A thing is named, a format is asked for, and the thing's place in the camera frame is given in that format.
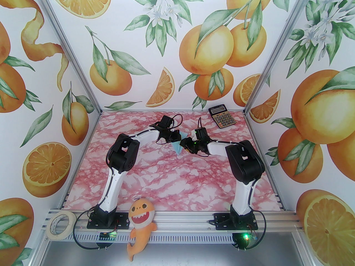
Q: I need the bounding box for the circuit board with green light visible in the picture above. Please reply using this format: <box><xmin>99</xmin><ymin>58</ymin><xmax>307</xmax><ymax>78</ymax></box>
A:
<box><xmin>239</xmin><ymin>232</ymin><xmax>258</xmax><ymax>243</ymax></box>

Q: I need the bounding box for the light blue paper sheet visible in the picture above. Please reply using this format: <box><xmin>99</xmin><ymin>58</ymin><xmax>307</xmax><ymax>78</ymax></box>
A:
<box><xmin>172</xmin><ymin>131</ymin><xmax>187</xmax><ymax>156</ymax></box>

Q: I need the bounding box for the slotted grey cable tray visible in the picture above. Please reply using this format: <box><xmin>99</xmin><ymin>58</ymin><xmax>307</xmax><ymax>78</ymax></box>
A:
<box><xmin>73</xmin><ymin>230</ymin><xmax>236</xmax><ymax>243</ymax></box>

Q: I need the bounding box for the wide aluminium mounting rail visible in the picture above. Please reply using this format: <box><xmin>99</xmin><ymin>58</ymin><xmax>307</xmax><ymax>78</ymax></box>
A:
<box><xmin>42</xmin><ymin>208</ymin><xmax>304</xmax><ymax>233</ymax></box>

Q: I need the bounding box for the pink marble table mat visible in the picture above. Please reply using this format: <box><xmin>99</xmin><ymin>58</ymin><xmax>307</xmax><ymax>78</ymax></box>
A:
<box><xmin>63</xmin><ymin>111</ymin><xmax>284</xmax><ymax>212</ymax></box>

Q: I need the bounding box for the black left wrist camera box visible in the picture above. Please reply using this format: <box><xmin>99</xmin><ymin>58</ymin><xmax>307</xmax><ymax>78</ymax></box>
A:
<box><xmin>161</xmin><ymin>115</ymin><xmax>175</xmax><ymax>129</ymax></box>

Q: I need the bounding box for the thin aluminium frame rail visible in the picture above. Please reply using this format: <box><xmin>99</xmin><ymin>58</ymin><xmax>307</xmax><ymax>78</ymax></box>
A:
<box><xmin>100</xmin><ymin>110</ymin><xmax>246</xmax><ymax>113</ymax></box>

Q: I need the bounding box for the black left base cable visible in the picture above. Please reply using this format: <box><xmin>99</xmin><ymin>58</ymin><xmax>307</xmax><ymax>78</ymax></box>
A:
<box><xmin>73</xmin><ymin>212</ymin><xmax>117</xmax><ymax>251</ymax></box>

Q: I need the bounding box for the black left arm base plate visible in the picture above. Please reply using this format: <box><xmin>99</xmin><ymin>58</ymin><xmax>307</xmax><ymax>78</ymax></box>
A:
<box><xmin>87</xmin><ymin>209</ymin><xmax>130</xmax><ymax>229</ymax></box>

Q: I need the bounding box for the cream masking tape roll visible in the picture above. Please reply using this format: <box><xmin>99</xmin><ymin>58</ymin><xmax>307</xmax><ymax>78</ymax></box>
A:
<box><xmin>46</xmin><ymin>211</ymin><xmax>77</xmax><ymax>239</ymax></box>

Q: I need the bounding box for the black right base cable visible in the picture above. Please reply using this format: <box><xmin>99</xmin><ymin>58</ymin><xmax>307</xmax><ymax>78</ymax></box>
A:
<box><xmin>236</xmin><ymin>212</ymin><xmax>267</xmax><ymax>251</ymax></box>

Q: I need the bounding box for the black base cable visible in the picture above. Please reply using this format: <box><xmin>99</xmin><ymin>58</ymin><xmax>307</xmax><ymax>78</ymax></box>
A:
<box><xmin>236</xmin><ymin>212</ymin><xmax>267</xmax><ymax>251</ymax></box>
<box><xmin>73</xmin><ymin>212</ymin><xmax>117</xmax><ymax>251</ymax></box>

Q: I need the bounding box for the orange shark plush toy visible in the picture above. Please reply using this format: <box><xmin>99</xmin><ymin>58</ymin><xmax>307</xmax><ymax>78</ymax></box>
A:
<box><xmin>127</xmin><ymin>198</ymin><xmax>158</xmax><ymax>261</ymax></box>

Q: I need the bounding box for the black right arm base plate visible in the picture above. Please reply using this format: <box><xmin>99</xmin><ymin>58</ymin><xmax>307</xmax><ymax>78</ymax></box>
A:
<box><xmin>214</xmin><ymin>213</ymin><xmax>258</xmax><ymax>230</ymax></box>

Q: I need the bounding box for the aluminium frame post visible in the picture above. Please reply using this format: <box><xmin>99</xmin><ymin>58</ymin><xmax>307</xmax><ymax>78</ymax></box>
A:
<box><xmin>242</xmin><ymin>0</ymin><xmax>317</xmax><ymax>116</ymax></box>
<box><xmin>30</xmin><ymin>0</ymin><xmax>102</xmax><ymax>116</ymax></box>

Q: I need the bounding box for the black brown desk calculator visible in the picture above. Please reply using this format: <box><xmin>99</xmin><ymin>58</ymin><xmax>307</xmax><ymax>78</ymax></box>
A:
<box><xmin>208</xmin><ymin>106</ymin><xmax>237</xmax><ymax>129</ymax></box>

